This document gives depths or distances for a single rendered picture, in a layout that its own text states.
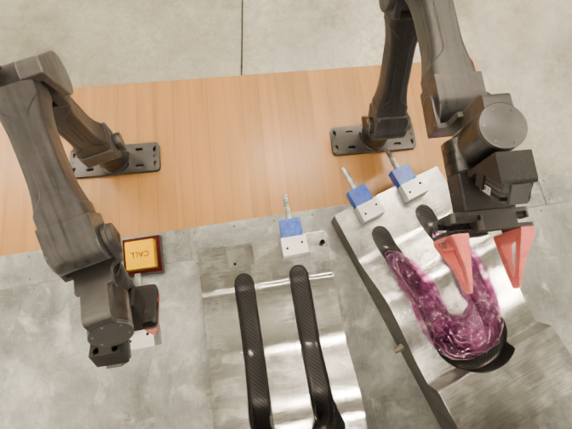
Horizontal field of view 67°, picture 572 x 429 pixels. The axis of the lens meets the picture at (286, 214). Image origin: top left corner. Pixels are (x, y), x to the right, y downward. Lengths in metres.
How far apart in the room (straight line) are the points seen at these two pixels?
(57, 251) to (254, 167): 0.53
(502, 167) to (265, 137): 0.63
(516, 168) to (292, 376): 0.52
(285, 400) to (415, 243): 0.41
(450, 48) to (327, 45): 1.53
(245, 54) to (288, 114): 1.09
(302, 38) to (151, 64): 0.70
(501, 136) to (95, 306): 0.53
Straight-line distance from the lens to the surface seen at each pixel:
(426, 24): 0.70
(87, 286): 0.62
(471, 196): 0.59
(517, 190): 0.54
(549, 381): 0.98
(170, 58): 2.16
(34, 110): 0.63
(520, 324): 1.00
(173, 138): 1.06
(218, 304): 0.86
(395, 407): 0.98
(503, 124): 0.56
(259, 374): 0.84
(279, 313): 0.85
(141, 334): 0.81
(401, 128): 0.93
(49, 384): 1.04
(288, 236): 0.85
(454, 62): 0.66
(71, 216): 0.60
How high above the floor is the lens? 1.74
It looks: 75 degrees down
